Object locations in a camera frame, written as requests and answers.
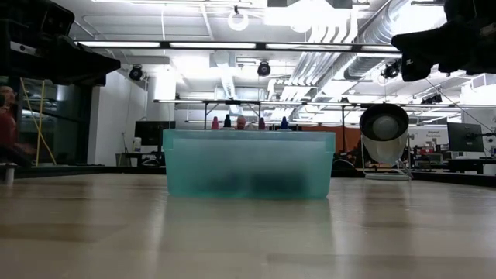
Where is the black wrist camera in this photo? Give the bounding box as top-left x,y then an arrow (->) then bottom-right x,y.
443,0 -> 496,24
0,0 -> 75,38

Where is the white wall sign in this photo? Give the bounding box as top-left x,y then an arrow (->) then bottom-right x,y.
409,126 -> 449,147

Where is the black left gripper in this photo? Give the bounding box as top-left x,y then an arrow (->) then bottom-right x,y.
0,35 -> 122,87

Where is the white ring fixture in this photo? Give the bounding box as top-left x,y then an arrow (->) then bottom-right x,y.
227,5 -> 250,33

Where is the orange partition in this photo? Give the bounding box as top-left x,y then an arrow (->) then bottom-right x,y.
301,124 -> 362,154

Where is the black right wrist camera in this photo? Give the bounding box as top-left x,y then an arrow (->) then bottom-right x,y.
443,0 -> 496,24

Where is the dark desk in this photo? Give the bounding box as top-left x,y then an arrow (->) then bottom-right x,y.
115,151 -> 166,174
445,157 -> 496,175

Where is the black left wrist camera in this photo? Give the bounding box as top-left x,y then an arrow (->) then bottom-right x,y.
0,0 -> 75,38

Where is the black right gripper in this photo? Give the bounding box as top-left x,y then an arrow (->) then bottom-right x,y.
391,15 -> 496,81

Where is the teal translucent plastic bin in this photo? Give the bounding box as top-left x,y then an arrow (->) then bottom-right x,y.
162,128 -> 336,201

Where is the white arm base foot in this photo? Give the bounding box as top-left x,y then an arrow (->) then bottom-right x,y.
2,162 -> 19,185

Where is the white spotlight lamp black rim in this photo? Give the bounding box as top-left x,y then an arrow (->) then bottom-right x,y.
359,102 -> 414,181

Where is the yellow cable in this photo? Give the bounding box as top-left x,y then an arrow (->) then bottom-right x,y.
19,78 -> 57,166

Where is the black computer monitor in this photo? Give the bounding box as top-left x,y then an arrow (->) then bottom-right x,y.
446,122 -> 484,153
134,120 -> 176,147

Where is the silver ventilation duct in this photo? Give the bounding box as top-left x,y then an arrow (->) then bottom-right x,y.
340,0 -> 446,81

